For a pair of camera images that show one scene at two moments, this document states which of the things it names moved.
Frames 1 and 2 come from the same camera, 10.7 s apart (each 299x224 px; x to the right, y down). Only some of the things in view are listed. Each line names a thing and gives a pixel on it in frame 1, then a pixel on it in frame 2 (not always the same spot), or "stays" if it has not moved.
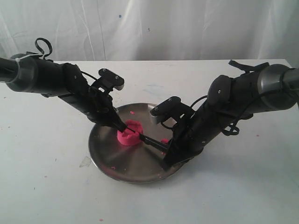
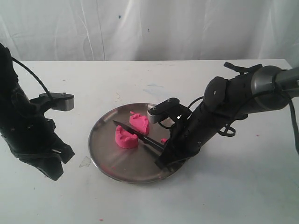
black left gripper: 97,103 → 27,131
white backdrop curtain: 127,30 stays
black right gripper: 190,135 stays
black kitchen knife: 151,142 stays
